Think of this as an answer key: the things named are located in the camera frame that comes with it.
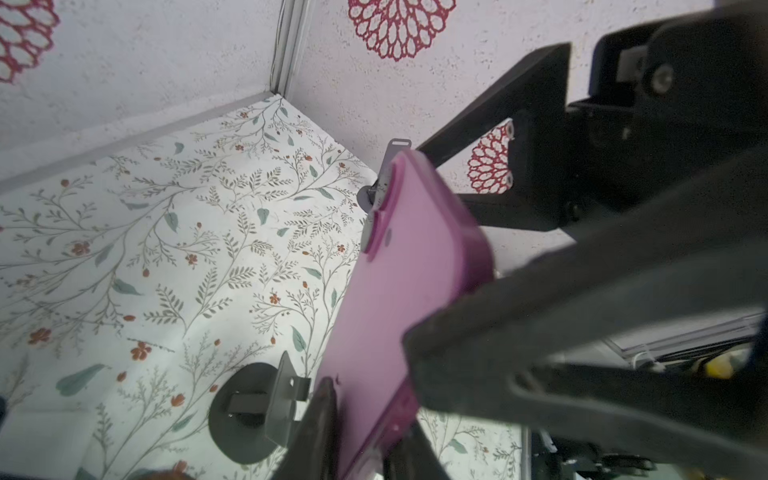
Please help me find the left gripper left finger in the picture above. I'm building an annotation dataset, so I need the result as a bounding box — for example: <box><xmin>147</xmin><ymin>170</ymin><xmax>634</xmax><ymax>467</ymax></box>
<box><xmin>272</xmin><ymin>377</ymin><xmax>338</xmax><ymax>480</ymax></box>

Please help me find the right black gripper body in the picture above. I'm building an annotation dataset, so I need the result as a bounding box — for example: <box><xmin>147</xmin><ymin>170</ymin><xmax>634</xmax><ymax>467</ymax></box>
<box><xmin>402</xmin><ymin>1</ymin><xmax>767</xmax><ymax>479</ymax></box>

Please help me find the purple case phone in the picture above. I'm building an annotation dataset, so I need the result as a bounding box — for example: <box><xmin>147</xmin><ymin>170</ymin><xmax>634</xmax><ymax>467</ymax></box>
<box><xmin>317</xmin><ymin>150</ymin><xmax>494</xmax><ymax>479</ymax></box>

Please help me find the grey stand middle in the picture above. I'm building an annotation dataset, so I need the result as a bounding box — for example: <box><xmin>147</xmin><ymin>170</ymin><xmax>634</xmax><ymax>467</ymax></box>
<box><xmin>357</xmin><ymin>138</ymin><xmax>412</xmax><ymax>253</ymax></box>

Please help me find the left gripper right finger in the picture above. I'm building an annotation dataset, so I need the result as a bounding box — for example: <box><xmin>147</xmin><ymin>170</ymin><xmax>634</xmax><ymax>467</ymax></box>
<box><xmin>383</xmin><ymin>421</ymin><xmax>450</xmax><ymax>480</ymax></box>

